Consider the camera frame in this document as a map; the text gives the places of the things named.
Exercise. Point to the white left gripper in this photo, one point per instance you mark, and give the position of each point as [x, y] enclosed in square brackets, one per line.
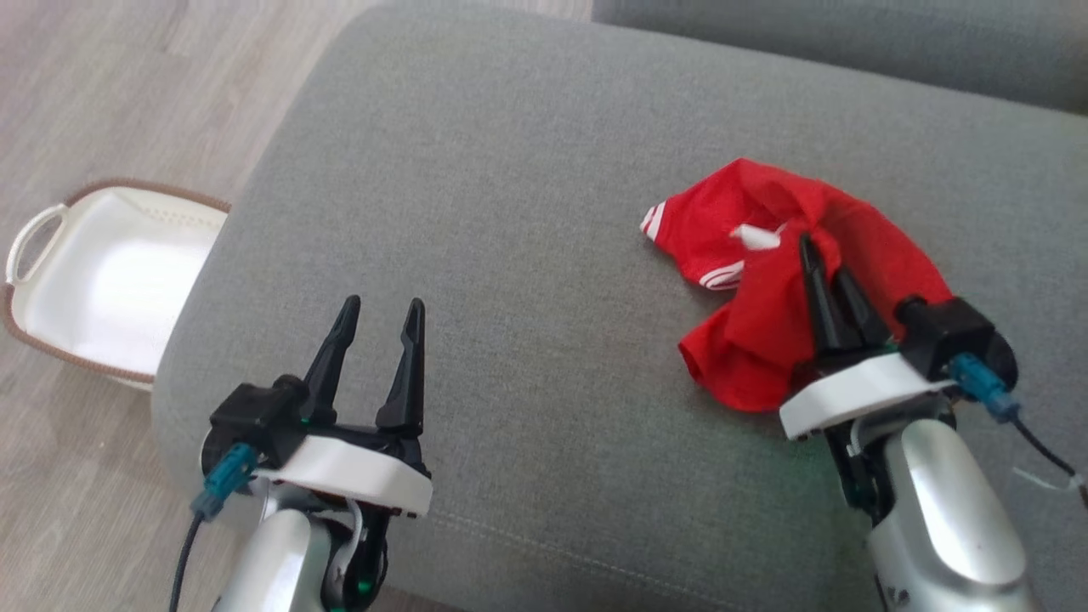
[357, 472]

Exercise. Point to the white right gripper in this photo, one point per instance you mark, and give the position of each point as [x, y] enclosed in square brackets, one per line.
[858, 387]

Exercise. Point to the red shorts white stripes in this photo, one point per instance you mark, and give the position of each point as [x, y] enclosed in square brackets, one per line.
[756, 340]

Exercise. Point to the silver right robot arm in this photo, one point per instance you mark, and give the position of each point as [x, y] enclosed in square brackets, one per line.
[943, 510]

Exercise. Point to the large grey sofa seat cushion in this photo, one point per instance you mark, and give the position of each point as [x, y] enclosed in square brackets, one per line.
[552, 255]

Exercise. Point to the small grey sofa seat cushion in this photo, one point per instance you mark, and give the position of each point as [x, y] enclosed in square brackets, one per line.
[850, 42]

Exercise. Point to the white laundry basket brown rim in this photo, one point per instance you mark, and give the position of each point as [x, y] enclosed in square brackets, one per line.
[110, 280]

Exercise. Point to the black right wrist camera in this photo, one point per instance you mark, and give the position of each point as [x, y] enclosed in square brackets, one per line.
[952, 331]

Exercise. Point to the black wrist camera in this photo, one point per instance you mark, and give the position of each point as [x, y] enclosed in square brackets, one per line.
[952, 331]
[255, 416]

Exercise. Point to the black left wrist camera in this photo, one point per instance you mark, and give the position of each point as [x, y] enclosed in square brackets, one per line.
[255, 416]

